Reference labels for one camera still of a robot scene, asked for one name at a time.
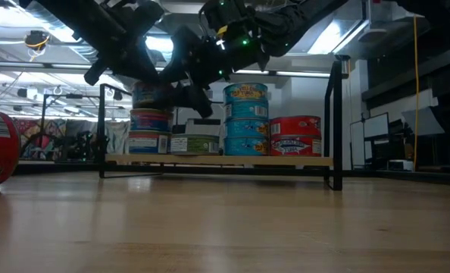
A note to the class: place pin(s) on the black aluminium table frame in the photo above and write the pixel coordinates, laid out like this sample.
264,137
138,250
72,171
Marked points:
58,168

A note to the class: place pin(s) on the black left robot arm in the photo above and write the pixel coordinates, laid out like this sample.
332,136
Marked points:
77,19

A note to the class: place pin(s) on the grey photo light panel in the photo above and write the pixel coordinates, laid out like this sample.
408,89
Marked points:
422,121

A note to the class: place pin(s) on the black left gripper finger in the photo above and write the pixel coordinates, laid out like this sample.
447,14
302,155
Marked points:
148,66
131,74

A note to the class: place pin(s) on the white sheet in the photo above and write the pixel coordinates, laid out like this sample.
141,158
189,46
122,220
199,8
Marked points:
202,127

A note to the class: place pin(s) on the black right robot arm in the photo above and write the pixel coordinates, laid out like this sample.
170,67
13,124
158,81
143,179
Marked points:
304,19

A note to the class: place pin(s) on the colourful patterned cloth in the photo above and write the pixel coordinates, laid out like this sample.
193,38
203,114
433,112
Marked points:
39,136

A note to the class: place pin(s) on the linear ceiling light strip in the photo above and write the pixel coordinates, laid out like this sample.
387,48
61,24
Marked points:
28,65

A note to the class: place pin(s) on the wooden shelf with black frame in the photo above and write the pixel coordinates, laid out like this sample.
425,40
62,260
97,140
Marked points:
210,160

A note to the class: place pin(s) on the black round ceiling device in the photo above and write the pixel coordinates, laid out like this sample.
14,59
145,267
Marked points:
36,39

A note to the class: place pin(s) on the black background rack frame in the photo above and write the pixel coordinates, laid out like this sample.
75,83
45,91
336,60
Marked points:
73,96

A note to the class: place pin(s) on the white hanging cloth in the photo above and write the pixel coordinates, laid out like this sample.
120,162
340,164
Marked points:
117,136

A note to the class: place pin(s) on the green label can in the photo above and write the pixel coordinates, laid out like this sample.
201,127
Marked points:
194,144

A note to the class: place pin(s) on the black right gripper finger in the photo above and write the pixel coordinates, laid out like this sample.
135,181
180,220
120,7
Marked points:
202,100
180,93

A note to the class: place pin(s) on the small white box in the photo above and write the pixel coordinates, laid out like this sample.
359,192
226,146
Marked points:
399,165

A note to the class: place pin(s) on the whiteboard with black frame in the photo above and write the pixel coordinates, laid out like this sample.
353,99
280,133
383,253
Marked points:
374,125

